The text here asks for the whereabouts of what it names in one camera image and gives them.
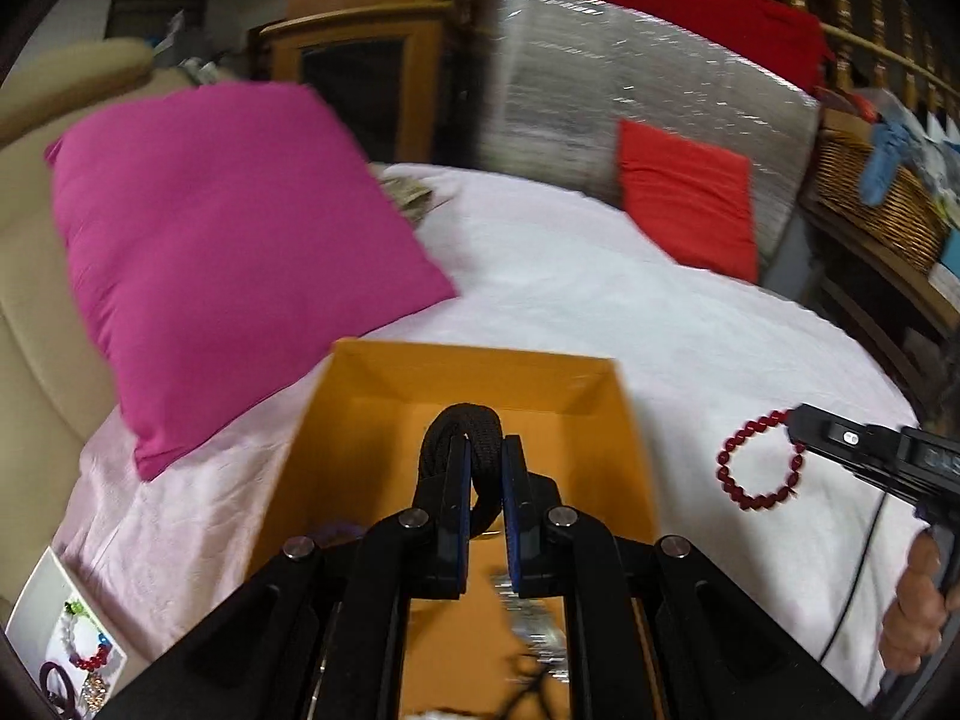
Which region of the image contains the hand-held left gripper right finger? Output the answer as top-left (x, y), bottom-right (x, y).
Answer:
top-left (501, 433), bottom-right (863, 720)

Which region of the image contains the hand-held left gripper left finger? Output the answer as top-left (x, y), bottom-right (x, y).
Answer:
top-left (94, 431), bottom-right (473, 720)

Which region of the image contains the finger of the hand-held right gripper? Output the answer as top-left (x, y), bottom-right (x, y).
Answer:
top-left (784, 403), bottom-right (912, 496)

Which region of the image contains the black braided cord bracelet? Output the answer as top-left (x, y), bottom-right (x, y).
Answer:
top-left (416, 403), bottom-right (505, 541)

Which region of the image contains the red bead bracelet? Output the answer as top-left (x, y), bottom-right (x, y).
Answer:
top-left (716, 410), bottom-right (809, 512)

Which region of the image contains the orange cardboard box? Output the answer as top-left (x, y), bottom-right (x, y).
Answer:
top-left (247, 337), bottom-right (661, 720)

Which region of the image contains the person's right hand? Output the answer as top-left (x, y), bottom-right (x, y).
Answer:
top-left (879, 529), bottom-right (950, 676)

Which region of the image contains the dark wooden shelf unit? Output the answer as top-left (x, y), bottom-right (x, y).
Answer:
top-left (799, 195), bottom-right (960, 421)

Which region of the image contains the pale pink towel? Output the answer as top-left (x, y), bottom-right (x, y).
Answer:
top-left (52, 161), bottom-right (927, 706)

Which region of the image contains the wicker basket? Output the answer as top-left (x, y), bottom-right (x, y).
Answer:
top-left (814, 127), bottom-right (950, 275)

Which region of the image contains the blue cloth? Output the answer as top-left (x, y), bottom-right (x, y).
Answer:
top-left (859, 120), bottom-right (920, 207)

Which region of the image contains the red cushion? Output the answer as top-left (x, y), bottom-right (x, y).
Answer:
top-left (616, 118), bottom-right (760, 284)

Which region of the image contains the white cloth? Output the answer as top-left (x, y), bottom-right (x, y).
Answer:
top-left (911, 109), bottom-right (960, 203)

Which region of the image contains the small patterned pouch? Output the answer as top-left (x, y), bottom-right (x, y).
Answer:
top-left (379, 174), bottom-right (436, 226)

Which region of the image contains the magenta pillow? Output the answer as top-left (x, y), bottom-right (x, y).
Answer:
top-left (45, 82), bottom-right (460, 482)

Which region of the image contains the wooden cabinet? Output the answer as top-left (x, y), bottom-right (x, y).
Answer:
top-left (259, 0), bottom-right (481, 166)

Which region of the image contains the white tray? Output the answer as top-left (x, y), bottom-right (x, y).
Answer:
top-left (4, 546), bottom-right (128, 720)

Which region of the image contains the red cloth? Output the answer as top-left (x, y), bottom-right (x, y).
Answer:
top-left (570, 0), bottom-right (837, 95)

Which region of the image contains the silver foil wrapped bundle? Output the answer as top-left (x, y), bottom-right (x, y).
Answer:
top-left (480, 0), bottom-right (822, 278)

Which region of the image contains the beige sofa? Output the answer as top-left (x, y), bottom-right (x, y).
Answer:
top-left (0, 37), bottom-right (248, 608)

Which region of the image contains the silver chain bracelet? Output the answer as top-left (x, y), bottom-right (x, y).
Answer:
top-left (487, 570), bottom-right (571, 683)

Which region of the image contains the black cable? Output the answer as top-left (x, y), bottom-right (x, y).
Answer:
top-left (817, 491), bottom-right (890, 665)

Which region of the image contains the multicoloured bead bracelet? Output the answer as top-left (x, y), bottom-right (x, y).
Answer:
top-left (60, 600), bottom-right (117, 672)

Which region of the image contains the dark bracelet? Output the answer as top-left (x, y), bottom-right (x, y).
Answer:
top-left (41, 660), bottom-right (80, 720)

